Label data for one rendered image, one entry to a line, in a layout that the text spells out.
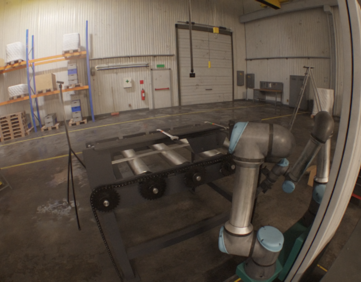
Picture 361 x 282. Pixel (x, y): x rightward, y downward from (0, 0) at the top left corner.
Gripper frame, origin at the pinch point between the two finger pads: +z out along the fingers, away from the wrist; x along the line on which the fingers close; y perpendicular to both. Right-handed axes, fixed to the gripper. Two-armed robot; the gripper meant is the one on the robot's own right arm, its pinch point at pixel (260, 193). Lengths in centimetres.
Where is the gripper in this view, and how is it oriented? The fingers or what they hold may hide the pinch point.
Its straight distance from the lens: 143.0
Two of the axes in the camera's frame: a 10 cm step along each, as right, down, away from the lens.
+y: 5.0, 6.0, -6.3
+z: -2.9, 8.0, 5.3
